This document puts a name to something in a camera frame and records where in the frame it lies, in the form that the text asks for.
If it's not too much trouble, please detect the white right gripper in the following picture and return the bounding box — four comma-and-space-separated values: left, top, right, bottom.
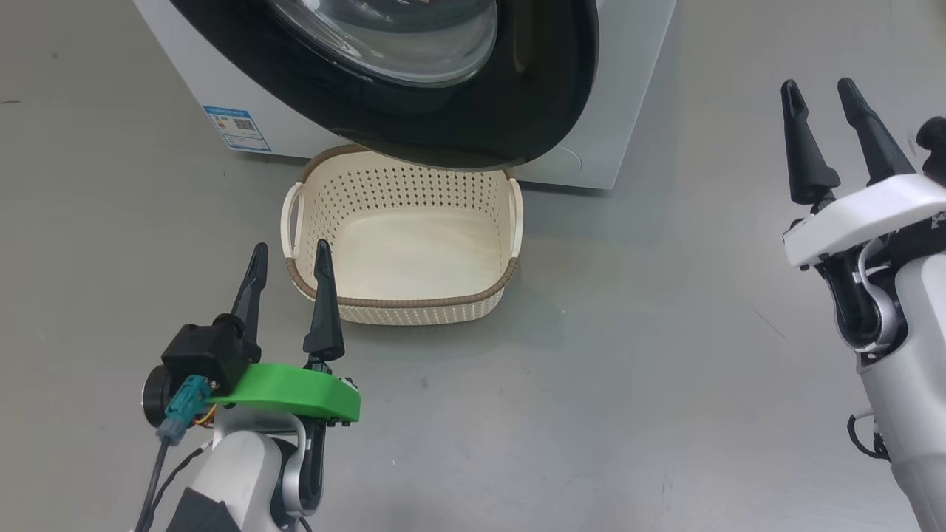
780, 78, 946, 354

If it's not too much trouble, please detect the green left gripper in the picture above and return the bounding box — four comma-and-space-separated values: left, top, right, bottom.
208, 239, 361, 518

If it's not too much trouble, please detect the black round glass machine door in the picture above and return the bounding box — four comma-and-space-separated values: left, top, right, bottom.
169, 0, 599, 172

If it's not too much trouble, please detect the cream perforated laundry basket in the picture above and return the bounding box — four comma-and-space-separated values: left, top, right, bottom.
280, 144, 525, 327

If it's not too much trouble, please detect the white front-load washing machine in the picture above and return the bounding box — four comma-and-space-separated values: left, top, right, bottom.
133, 0, 677, 190

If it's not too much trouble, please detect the blue energy label sticker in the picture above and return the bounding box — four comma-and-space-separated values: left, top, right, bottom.
203, 106, 273, 154

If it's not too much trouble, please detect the teal-plug left camera cable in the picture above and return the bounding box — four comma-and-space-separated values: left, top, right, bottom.
137, 375, 211, 532

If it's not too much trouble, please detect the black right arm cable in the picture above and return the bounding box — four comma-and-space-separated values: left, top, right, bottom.
846, 414, 891, 460

